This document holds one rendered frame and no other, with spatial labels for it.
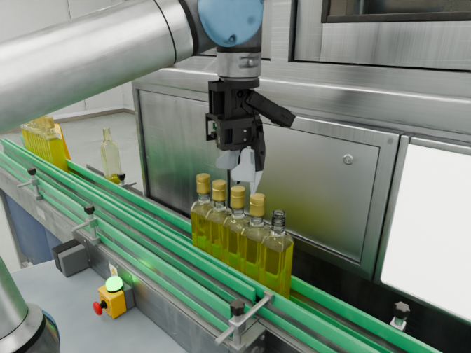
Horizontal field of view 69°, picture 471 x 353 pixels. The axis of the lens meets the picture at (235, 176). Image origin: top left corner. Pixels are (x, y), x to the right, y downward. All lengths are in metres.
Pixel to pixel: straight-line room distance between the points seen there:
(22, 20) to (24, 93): 6.30
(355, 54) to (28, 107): 0.60
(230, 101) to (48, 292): 0.89
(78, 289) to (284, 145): 0.79
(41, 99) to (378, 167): 0.59
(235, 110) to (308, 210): 0.36
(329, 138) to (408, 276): 0.33
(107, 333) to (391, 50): 0.95
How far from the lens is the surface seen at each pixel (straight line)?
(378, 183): 0.74
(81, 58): 0.37
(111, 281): 1.06
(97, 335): 1.07
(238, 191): 0.78
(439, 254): 0.77
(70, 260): 1.27
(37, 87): 0.37
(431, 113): 0.69
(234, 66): 0.58
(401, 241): 0.78
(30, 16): 6.71
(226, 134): 0.59
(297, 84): 0.79
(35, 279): 1.34
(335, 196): 0.80
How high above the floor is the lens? 1.49
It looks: 23 degrees down
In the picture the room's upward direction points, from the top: straight up
